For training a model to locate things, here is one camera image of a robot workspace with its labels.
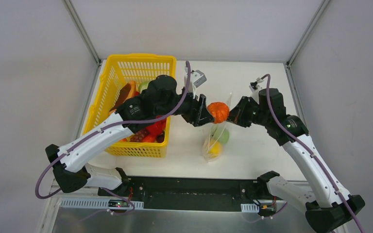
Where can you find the red bell pepper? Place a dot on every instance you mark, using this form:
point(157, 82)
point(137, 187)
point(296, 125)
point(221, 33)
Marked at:
point(157, 128)

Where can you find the dark purple grapes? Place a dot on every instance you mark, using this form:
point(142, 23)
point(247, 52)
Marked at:
point(138, 137)

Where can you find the clear zip top bag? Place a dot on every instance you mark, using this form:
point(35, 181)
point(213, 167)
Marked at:
point(214, 127)

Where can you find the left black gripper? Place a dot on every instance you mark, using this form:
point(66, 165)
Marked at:
point(196, 110)

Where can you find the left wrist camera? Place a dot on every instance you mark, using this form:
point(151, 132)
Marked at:
point(197, 78)

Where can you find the red tomato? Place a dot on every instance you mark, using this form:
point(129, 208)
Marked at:
point(149, 138)

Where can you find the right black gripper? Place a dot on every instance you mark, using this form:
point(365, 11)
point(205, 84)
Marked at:
point(245, 111)

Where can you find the orange pumpkin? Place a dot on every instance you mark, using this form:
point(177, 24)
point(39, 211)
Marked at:
point(220, 111)

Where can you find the green cabbage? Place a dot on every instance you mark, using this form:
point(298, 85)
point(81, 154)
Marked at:
point(143, 86)

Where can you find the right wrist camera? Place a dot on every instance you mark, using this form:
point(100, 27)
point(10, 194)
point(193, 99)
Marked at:
point(255, 88)

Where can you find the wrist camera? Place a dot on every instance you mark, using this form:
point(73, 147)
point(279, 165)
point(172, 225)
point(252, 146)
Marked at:
point(255, 88)
point(197, 78)

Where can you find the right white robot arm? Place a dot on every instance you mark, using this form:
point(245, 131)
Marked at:
point(329, 205)

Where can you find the green apple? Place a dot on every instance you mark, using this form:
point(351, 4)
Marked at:
point(221, 135)

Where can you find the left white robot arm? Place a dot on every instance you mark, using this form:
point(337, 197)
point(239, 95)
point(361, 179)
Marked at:
point(159, 101)

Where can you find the papaya slice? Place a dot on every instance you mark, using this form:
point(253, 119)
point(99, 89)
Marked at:
point(127, 92)

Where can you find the yellow lemon fruit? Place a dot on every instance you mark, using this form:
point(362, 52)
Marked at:
point(214, 149)

